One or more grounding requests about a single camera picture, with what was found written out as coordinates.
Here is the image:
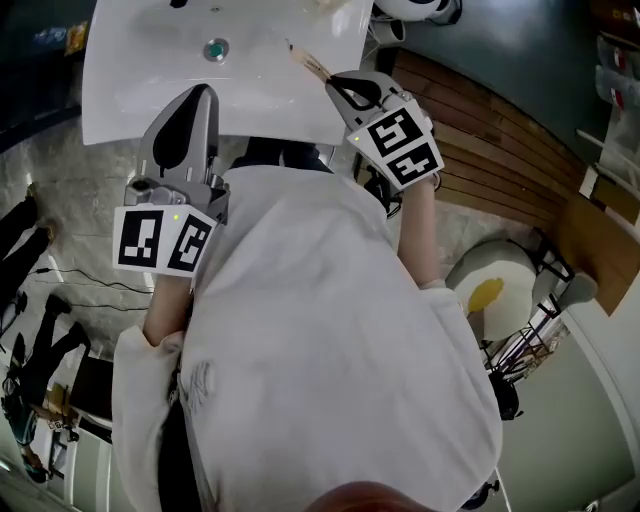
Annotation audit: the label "grey chair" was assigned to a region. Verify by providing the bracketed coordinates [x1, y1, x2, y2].
[532, 272, 600, 314]

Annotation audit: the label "white ceramic sink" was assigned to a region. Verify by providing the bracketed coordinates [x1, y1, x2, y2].
[81, 0, 375, 147]

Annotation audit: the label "person's black trousers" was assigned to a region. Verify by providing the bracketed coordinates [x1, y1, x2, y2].
[229, 136, 336, 175]

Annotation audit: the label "brown wooden board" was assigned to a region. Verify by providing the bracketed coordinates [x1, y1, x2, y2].
[555, 192, 640, 317]

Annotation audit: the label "person's left forearm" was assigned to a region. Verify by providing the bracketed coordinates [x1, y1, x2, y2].
[142, 268, 202, 347]

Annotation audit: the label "person's white shirt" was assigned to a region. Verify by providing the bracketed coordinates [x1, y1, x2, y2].
[112, 164, 504, 512]

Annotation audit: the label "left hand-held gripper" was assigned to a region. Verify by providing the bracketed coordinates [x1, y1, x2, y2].
[112, 83, 231, 279]

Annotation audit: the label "white cylinder container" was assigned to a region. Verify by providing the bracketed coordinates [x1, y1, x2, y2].
[374, 19, 406, 44]

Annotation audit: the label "black metal rack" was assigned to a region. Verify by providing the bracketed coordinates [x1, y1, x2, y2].
[529, 227, 576, 319]

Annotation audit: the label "person's right forearm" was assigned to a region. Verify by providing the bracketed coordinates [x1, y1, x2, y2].
[397, 174, 447, 290]

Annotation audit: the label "wooden toothbrush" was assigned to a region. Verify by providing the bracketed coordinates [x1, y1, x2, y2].
[284, 39, 334, 84]

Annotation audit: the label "black bag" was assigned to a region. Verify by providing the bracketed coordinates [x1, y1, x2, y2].
[488, 372, 524, 422]

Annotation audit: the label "black floor cable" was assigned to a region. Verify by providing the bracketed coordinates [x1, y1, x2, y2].
[29, 267, 154, 296]

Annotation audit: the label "yellow packet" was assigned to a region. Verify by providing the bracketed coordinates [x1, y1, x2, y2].
[63, 22, 90, 56]

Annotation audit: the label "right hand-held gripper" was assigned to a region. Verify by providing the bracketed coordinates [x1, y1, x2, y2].
[324, 71, 446, 191]

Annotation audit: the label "black and white panda toy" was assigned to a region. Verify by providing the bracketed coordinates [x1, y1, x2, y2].
[372, 0, 464, 26]

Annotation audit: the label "metal sink drain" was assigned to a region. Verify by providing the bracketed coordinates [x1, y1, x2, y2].
[202, 37, 231, 63]

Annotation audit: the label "fried egg shaped cushion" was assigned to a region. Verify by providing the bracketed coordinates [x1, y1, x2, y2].
[444, 239, 539, 342]

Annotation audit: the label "brown wooden slat panel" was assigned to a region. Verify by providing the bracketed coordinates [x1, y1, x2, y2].
[388, 48, 587, 229]

